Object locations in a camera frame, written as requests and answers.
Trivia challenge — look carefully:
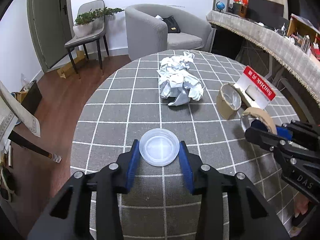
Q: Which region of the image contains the wooden speaker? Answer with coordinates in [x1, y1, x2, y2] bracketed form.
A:
[232, 2, 248, 18]

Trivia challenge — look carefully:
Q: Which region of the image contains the white sneaker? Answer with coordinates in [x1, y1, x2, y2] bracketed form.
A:
[0, 166, 15, 203]

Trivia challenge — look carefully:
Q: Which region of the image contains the wide cardboard tape roll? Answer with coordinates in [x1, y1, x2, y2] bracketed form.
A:
[216, 82, 242, 120]

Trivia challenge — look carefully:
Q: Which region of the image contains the black monitor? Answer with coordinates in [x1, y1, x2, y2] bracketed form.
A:
[246, 0, 285, 28]

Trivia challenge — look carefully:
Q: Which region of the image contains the white paper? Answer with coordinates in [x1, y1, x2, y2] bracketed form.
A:
[157, 51, 204, 106]

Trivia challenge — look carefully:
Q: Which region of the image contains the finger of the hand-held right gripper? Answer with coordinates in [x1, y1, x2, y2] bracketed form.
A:
[244, 127, 320, 160]
[251, 120, 320, 143]

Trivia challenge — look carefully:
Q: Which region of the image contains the potted plant in grey pot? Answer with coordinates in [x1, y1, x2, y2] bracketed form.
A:
[91, 7, 125, 29]

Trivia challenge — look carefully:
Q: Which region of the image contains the open cardboard box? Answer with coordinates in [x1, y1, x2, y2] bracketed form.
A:
[286, 14, 320, 58]

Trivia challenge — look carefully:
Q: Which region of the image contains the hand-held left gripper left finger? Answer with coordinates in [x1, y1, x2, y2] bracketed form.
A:
[26, 139, 140, 240]

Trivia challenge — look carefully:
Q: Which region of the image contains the dark wooden table leg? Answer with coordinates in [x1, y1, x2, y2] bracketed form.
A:
[7, 130, 62, 164]

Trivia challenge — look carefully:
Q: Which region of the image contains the beige patterned tablecloth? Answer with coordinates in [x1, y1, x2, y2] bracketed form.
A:
[0, 80, 42, 145]

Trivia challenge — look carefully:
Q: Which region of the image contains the person's right hand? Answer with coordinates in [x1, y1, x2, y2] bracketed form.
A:
[291, 194, 313, 233]

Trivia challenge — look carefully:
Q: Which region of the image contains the grey dining chair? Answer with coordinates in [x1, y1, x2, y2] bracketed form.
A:
[64, 0, 110, 79]

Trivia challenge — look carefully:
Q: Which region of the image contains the grey door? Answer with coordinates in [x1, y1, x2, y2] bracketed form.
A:
[27, 0, 73, 73]

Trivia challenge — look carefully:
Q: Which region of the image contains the black handbag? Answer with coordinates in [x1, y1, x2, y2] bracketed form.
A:
[162, 16, 181, 34]

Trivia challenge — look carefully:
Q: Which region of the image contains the flat cardboard box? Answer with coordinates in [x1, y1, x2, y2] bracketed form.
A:
[57, 51, 87, 79]

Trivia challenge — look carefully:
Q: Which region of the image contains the clear plastic lid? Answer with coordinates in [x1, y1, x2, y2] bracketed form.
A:
[139, 128, 180, 167]

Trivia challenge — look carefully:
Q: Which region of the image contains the grey checked tablecloth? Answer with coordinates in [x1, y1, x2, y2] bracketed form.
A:
[70, 50, 309, 240]

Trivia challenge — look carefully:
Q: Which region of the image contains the narrow cardboard tape roll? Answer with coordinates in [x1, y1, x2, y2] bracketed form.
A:
[241, 107, 278, 137]

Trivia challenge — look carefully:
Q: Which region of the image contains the small black bin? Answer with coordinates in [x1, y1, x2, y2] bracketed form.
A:
[21, 79, 43, 115]

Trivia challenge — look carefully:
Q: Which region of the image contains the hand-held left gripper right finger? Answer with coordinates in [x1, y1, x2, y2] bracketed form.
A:
[179, 141, 292, 240]

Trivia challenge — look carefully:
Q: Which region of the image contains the potted plant in white pot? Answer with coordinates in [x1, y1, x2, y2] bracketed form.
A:
[73, 12, 94, 38]

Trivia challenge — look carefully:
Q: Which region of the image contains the grey armchair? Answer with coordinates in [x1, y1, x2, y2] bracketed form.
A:
[124, 4, 212, 61]

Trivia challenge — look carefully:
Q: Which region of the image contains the red and white card packaging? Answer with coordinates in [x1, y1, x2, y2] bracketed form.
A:
[236, 66, 276, 110]

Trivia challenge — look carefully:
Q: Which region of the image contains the beige fringed desk cloth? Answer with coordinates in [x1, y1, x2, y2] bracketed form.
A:
[206, 10, 320, 104]

